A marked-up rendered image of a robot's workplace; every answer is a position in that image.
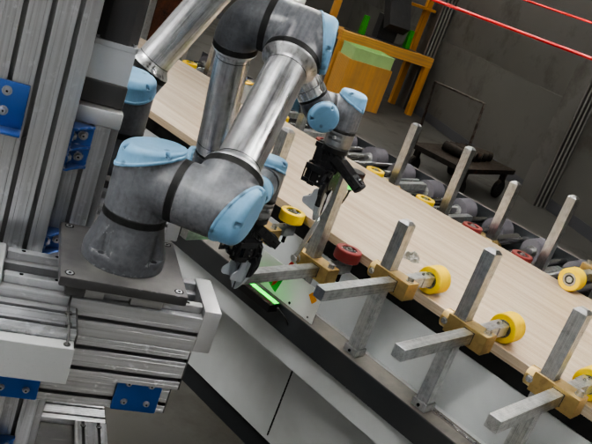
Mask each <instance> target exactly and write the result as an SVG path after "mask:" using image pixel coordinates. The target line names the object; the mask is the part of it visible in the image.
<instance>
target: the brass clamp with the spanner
mask: <svg viewBox="0 0 592 444"><path fill-rule="evenodd" d="M305 252H306V249H305V248H303V250H302V251H301V253H300V261H299V262H298V263H297V264H301V263H313V264H314V265H316V266H317V267H318V268H319V270H318V271H317V274H316V277H312V279H314V280H315V281H316V282H318V283H319V284H327V283H335V281H336V279H337V275H338V272H339V269H338V268H337V267H334V268H335V269H334V270H332V269H329V268H328V265H329V264H330V263H329V262H328V261H326V260H325V259H324V258H322V257H319V258H313V257H311V256H310V255H308V254H307V253H305Z"/></svg>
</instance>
